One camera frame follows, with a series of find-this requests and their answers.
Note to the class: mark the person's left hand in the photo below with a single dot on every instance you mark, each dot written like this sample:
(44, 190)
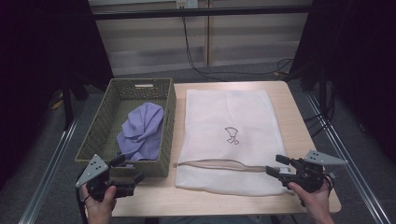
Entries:
(99, 208)

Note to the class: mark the metal floor rail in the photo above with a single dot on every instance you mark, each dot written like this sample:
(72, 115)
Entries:
(348, 165)
(49, 168)

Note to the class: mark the black stand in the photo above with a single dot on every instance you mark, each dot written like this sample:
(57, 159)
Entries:
(67, 109)

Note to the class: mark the person's right hand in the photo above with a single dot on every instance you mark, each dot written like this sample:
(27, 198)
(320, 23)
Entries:
(317, 202)

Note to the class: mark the white mesh laundry bag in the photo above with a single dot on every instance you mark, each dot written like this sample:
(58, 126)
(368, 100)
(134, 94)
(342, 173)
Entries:
(218, 118)

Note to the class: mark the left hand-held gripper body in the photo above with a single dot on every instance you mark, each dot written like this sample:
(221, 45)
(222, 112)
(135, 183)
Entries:
(96, 174)

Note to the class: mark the white wall socket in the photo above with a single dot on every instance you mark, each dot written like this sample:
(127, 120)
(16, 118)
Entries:
(186, 3)

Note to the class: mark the purple cloth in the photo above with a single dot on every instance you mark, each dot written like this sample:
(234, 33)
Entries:
(143, 130)

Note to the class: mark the green woven basket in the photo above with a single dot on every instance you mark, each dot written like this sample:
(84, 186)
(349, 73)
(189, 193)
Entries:
(99, 124)

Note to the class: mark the black curtain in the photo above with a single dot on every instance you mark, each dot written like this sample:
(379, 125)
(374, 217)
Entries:
(37, 62)
(358, 62)

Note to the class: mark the black horizontal bar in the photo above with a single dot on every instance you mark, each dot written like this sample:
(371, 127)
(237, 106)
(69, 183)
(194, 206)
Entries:
(186, 12)

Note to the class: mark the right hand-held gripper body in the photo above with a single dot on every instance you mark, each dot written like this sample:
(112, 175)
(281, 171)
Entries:
(306, 175)

